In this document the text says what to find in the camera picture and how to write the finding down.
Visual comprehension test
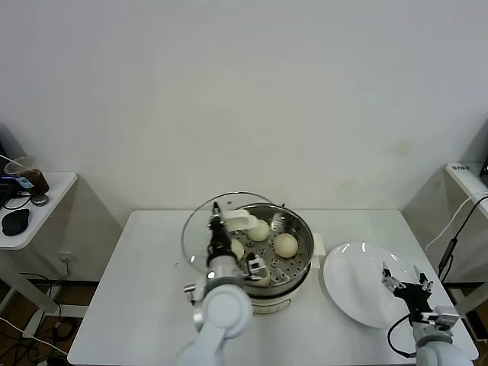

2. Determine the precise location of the dark device with purple light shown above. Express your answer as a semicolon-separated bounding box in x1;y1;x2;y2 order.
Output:
0;175;18;199

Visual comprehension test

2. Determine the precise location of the black desk cable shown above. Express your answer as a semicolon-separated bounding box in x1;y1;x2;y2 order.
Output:
2;191;32;212

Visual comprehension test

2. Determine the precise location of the black floor cable bundle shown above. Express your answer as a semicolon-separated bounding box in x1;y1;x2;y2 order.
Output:
0;316;75;366

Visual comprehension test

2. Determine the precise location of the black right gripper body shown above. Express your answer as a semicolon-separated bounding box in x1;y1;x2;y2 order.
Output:
392;284;436;318

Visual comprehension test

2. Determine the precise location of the stainless steel steamer basket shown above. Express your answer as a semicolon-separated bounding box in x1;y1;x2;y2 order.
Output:
210;204;314;297

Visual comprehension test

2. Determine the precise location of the white hanging cable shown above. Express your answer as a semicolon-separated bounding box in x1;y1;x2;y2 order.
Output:
424;192;488;253

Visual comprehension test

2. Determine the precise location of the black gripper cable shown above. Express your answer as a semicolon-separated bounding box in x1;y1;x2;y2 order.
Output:
387;313;417;358

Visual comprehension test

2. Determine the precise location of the black computer mouse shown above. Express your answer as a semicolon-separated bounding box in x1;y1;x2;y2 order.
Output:
0;208;31;236

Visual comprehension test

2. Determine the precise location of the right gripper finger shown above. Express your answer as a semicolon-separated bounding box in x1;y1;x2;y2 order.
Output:
380;261;406;294
413;265;434;293

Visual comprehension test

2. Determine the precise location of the plastic cup of iced coffee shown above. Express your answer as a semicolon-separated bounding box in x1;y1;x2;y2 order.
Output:
3;156;50;194

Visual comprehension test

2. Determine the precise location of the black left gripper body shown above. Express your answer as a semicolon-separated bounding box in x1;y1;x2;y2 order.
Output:
207;230;235;262

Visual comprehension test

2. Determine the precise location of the white side table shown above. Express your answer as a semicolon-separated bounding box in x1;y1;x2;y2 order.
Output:
402;162;488;319
0;171;77;318

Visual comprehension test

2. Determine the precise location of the black cable with adapter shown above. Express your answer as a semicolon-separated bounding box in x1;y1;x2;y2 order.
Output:
437;194;488;282

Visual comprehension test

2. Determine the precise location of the white round plate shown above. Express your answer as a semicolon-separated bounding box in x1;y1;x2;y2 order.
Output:
323;241;422;329

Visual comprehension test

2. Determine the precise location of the glass lid with cream handle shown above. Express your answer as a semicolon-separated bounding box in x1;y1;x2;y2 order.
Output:
180;191;276;275

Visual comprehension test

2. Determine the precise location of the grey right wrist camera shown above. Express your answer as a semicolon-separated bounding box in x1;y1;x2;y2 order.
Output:
421;304;460;332

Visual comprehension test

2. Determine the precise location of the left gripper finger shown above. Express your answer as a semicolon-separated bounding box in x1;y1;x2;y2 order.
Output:
207;201;230;234

